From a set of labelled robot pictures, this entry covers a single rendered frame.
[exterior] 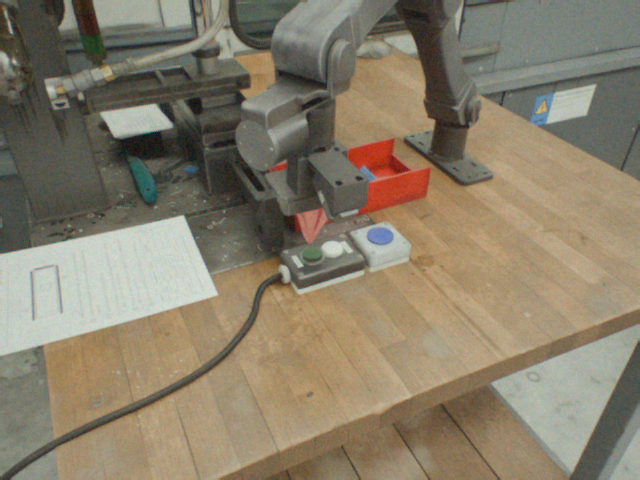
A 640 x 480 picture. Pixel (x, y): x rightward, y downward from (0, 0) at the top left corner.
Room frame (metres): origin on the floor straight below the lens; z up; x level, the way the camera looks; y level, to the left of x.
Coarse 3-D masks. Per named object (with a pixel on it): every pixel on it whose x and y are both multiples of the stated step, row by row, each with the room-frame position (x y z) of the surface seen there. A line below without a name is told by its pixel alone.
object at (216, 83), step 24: (192, 0) 0.91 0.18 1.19; (192, 24) 0.92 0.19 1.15; (216, 48) 0.92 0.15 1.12; (144, 72) 0.92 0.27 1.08; (168, 72) 0.93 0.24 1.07; (192, 72) 0.92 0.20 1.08; (216, 72) 0.92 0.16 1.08; (240, 72) 0.92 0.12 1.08; (96, 96) 0.82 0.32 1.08; (120, 96) 0.83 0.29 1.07; (144, 96) 0.84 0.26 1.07; (168, 96) 0.86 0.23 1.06; (192, 96) 0.88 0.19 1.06; (216, 96) 0.89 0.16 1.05; (240, 96) 0.92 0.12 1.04; (192, 120) 0.86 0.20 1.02; (216, 120) 0.83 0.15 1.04; (240, 120) 0.84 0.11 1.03
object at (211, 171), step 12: (180, 132) 0.97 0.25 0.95; (180, 144) 0.99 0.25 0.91; (192, 144) 0.89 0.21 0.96; (192, 156) 0.94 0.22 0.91; (216, 156) 0.83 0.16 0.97; (228, 156) 0.83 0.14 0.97; (204, 168) 0.83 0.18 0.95; (216, 168) 0.82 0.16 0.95; (204, 180) 0.84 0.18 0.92; (216, 180) 0.82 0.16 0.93; (228, 180) 0.83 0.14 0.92; (216, 192) 0.82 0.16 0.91
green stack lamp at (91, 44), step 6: (84, 36) 1.07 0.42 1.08; (90, 36) 1.08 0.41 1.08; (96, 36) 1.08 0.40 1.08; (84, 42) 1.08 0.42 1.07; (90, 42) 1.07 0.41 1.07; (96, 42) 1.08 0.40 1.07; (102, 42) 1.09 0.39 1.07; (84, 48) 1.08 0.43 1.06; (90, 48) 1.07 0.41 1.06; (96, 48) 1.08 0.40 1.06; (102, 48) 1.09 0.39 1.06
